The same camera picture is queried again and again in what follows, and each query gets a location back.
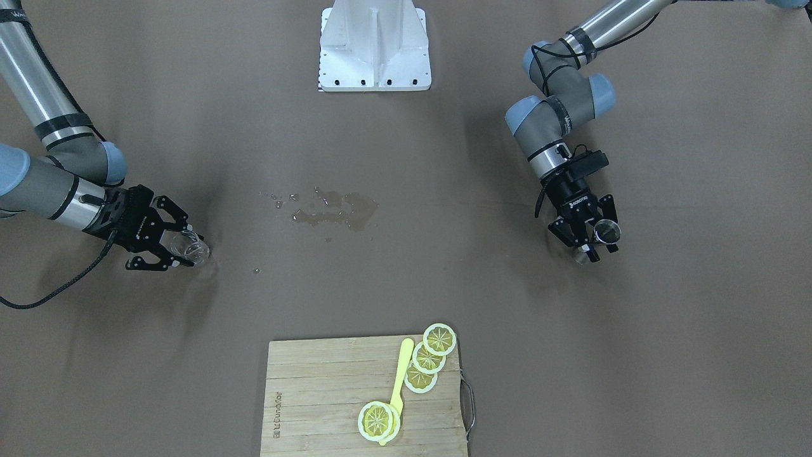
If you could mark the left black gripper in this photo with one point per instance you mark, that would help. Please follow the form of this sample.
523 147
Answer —
573 192

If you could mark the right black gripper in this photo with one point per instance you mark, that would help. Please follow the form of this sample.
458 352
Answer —
129 223

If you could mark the steel measuring jigger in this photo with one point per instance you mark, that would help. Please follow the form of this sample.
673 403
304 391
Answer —
607 233

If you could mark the small clear glass beaker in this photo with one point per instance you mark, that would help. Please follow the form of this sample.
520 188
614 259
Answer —
187 246

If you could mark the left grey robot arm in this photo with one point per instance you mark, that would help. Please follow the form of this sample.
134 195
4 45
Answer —
569 100

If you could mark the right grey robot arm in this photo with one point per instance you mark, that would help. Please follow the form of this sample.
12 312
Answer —
79 180

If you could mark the lemon slice front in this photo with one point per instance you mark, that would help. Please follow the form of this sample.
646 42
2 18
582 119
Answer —
439 339

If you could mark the spilled liquid puddle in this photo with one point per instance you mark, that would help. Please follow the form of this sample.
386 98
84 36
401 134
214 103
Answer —
321 215

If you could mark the lemon slice middle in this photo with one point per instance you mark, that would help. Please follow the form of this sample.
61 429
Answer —
427 362

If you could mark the bamboo cutting board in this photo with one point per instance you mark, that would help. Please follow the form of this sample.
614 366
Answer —
316 388

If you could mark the lemon slice back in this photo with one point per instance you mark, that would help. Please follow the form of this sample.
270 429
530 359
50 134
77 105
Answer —
419 382

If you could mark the yellow plastic spoon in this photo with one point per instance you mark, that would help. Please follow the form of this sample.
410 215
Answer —
396 402

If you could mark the lemon slice on spoon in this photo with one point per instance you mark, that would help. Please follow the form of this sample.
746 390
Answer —
378 422

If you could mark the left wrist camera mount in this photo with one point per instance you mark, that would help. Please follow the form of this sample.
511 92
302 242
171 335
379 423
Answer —
579 167

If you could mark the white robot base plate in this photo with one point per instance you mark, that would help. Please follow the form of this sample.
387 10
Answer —
374 46

